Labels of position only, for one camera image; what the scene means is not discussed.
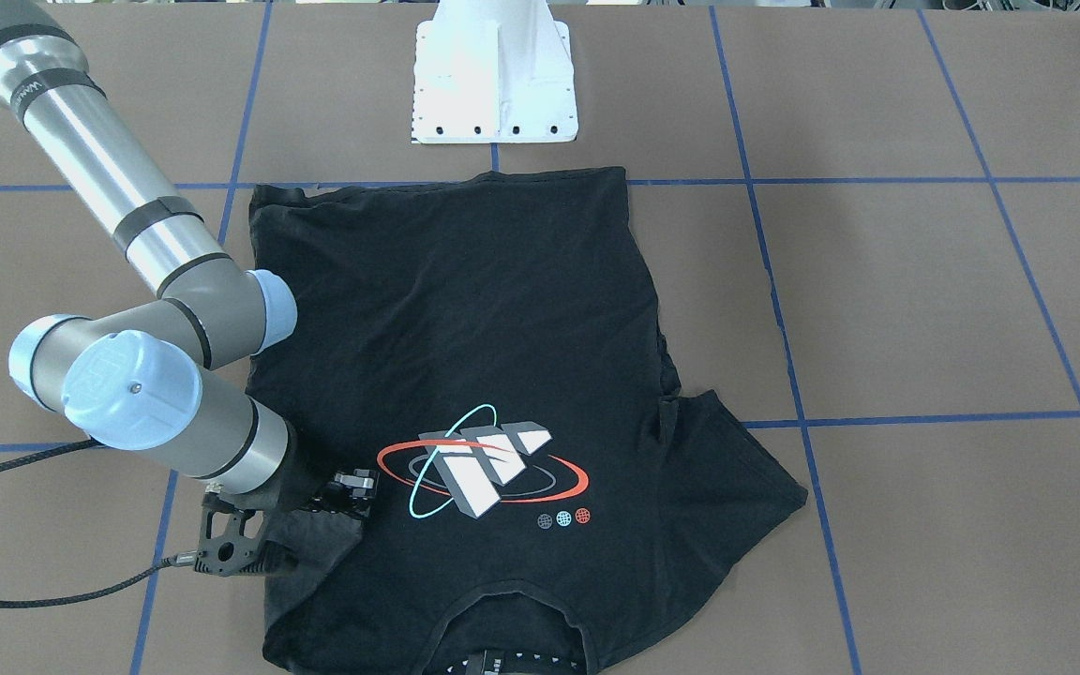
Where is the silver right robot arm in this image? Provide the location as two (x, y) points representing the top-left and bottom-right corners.
(0, 3), (288, 460)

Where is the black printed t-shirt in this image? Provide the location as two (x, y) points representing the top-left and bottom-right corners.
(247, 168), (807, 674)

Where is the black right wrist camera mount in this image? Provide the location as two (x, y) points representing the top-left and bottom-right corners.
(192, 492), (299, 578)

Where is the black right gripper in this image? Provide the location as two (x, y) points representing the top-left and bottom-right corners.
(237, 428), (379, 518)

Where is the white pedestal column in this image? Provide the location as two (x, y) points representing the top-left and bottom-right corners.
(411, 1), (579, 144)

